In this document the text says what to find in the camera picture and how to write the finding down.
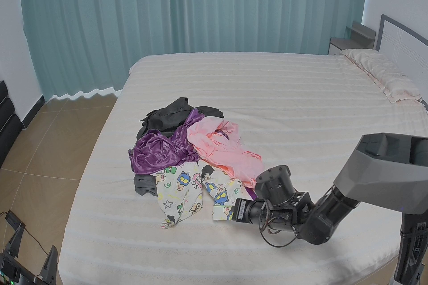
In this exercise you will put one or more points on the purple satin garment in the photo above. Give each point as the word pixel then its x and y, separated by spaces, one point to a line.
pixel 157 153

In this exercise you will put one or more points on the pink garment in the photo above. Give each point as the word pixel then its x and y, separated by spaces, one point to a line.
pixel 214 146

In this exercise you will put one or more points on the blue-green curtain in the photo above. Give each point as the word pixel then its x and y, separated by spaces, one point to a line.
pixel 167 9

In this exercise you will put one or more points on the pale pink pillow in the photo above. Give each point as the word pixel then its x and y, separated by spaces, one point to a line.
pixel 381 73

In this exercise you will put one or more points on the black power adapter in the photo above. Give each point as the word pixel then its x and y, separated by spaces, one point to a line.
pixel 13 218

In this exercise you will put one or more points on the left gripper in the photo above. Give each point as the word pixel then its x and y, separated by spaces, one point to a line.
pixel 13 272

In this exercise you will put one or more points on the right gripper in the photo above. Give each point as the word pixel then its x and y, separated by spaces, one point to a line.
pixel 255 212

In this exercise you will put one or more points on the dark grey garment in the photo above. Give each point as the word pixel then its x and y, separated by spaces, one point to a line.
pixel 143 185

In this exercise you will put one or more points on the white printed pyjama top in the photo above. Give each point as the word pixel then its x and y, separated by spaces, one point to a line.
pixel 180 190

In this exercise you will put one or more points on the bed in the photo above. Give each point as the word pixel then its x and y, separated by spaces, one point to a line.
pixel 267 110

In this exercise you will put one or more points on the black garment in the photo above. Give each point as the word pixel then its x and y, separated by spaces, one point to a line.
pixel 167 113

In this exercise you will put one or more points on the grey bedside table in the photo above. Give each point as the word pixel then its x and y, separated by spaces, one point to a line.
pixel 351 40

